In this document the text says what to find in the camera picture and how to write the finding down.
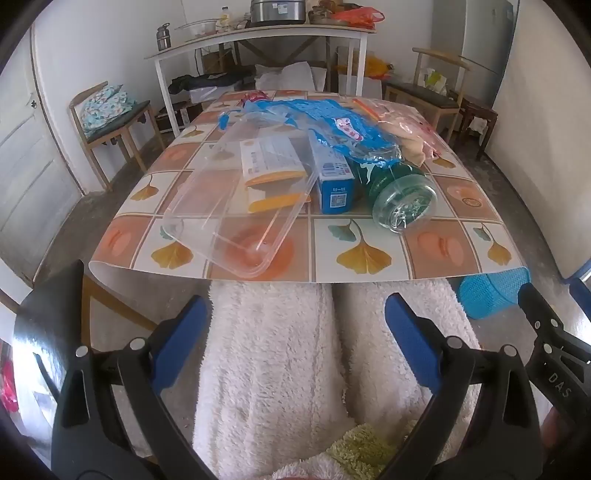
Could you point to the orange white booklet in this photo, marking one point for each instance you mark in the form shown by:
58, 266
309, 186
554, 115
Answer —
272, 157

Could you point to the grey refrigerator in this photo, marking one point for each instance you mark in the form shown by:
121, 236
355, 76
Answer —
489, 41

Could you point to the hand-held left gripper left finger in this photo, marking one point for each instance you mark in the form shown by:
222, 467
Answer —
184, 337

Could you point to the red cloth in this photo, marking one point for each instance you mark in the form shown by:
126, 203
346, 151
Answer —
8, 385

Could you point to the white sack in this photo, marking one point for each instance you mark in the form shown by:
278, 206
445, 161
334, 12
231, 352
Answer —
291, 76

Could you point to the silver rice cooker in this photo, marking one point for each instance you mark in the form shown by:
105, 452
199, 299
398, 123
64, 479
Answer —
277, 11

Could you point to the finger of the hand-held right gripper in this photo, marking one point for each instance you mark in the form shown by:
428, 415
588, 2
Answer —
582, 300
561, 364

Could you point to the dark wooden stool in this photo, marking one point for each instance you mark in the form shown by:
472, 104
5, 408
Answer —
475, 108

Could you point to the clear plastic container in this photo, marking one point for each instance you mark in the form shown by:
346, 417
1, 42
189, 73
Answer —
207, 221

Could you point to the white box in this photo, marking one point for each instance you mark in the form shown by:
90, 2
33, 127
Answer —
207, 94

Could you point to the blue mesh basket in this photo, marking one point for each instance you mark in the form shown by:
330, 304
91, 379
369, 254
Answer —
489, 295

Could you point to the blue plastic bag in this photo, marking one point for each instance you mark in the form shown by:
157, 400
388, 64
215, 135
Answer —
351, 129

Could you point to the metal canister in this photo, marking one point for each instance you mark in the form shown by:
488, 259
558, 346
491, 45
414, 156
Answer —
164, 39

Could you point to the yellow orange bag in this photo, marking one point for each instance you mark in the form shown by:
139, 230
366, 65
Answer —
378, 67

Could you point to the red drink can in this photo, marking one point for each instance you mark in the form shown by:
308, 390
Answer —
255, 97

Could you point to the wooden chair dark seat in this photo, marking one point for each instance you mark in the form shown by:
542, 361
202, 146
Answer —
425, 94

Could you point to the dark low shelf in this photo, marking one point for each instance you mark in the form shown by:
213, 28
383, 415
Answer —
180, 117

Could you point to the white side table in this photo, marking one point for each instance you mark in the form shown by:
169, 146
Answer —
277, 34

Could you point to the blue white carton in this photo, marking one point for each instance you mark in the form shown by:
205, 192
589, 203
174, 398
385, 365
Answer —
334, 184

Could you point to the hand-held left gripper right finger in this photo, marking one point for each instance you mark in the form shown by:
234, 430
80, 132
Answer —
411, 337

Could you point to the black cloth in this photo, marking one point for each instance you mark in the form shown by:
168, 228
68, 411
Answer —
207, 82

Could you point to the green plastic bottle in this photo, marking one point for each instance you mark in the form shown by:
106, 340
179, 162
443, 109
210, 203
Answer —
401, 198

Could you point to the wooden table frame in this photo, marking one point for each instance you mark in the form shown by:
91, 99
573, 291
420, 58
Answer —
86, 318

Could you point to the floral cushion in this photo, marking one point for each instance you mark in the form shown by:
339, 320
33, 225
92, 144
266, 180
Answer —
104, 108

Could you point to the white green bag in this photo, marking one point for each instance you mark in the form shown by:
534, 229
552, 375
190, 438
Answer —
435, 78

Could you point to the white door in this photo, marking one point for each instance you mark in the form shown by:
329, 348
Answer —
27, 161

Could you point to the white green fluffy jacket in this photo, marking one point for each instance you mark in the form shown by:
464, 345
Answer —
364, 450

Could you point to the person's right hand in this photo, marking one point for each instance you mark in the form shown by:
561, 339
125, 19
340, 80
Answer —
552, 431

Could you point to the orange plastic bag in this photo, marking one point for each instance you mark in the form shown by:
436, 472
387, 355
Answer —
355, 17

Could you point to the cardboard box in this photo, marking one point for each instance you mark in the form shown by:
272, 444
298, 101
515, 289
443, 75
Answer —
217, 60

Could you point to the wooden chair with cushion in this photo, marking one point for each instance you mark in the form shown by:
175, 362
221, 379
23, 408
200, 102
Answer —
115, 125

